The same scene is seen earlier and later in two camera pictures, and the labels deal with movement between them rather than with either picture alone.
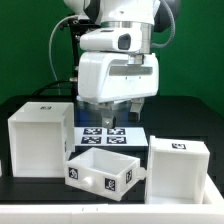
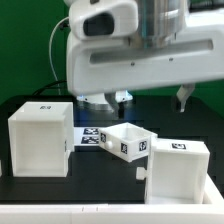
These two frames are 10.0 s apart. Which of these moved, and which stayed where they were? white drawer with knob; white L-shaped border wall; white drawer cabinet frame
Moved: white drawer with knob
Stayed: white L-shaped border wall; white drawer cabinet frame
